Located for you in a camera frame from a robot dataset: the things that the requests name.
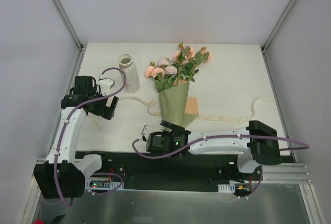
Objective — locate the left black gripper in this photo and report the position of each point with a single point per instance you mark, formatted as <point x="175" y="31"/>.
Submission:
<point x="109" y="107"/>

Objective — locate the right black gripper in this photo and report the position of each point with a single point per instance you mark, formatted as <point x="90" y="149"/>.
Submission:
<point x="154" y="144"/>

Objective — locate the green wrapping paper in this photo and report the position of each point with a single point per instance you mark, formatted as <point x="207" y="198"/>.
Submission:
<point x="173" y="103"/>

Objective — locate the pink flower bouquet green leaves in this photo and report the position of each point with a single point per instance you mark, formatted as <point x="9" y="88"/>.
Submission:
<point x="181" y="68"/>

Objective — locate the cream ribbon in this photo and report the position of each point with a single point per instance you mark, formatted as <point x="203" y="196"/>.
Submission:
<point x="202" y="117"/>

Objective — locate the orange wrapping paper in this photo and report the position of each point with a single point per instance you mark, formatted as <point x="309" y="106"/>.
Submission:
<point x="192" y="106"/>

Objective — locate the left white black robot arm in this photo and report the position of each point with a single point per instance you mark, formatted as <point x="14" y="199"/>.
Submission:
<point x="60" y="176"/>

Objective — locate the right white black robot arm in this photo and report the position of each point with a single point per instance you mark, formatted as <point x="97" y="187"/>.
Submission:
<point x="254" y="144"/>

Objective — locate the white ribbed ceramic vase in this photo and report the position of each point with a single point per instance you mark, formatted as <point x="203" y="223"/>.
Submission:
<point x="127" y="65"/>

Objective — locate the red black object bottom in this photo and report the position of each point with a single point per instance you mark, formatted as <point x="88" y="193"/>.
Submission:
<point x="56" y="220"/>

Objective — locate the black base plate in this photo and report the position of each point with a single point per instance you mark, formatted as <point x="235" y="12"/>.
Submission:
<point x="188" y="173"/>

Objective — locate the left white cable duct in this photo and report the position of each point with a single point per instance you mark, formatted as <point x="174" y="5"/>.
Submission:
<point x="103" y="185"/>

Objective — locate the white cable duct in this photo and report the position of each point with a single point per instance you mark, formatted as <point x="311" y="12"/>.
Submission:
<point x="226" y="188"/>
<point x="103" y="185"/>

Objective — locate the right white cable duct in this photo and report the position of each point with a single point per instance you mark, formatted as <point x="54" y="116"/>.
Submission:
<point x="226" y="188"/>

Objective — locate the aluminium front rail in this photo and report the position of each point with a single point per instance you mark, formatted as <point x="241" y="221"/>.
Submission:
<point x="286" y="173"/>

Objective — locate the right aluminium frame post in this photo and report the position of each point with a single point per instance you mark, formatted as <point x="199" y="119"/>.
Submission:
<point x="280" y="22"/>

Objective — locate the aluminium frame post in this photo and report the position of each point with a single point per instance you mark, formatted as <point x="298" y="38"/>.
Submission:
<point x="67" y="24"/>
<point x="280" y="22"/>

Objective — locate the left aluminium frame post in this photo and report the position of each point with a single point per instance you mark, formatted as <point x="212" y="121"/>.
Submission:
<point x="67" y="24"/>

